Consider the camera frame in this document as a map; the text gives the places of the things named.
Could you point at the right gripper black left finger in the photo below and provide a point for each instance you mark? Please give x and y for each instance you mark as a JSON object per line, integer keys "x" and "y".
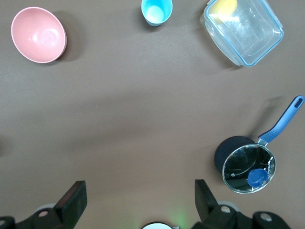
{"x": 69, "y": 207}

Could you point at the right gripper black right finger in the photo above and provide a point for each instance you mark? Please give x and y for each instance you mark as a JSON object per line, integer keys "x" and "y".
{"x": 209, "y": 214}

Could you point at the pink bowl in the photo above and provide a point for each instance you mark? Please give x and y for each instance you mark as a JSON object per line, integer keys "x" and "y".
{"x": 38, "y": 35}

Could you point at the clear lidded plastic container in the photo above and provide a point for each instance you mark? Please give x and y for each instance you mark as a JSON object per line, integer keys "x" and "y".
{"x": 247, "y": 35}

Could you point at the yellow round food piece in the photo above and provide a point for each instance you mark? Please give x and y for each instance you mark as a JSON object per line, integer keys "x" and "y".
{"x": 225, "y": 7}

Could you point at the blue plastic cup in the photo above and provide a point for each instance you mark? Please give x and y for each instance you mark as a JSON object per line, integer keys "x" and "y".
{"x": 157, "y": 12}

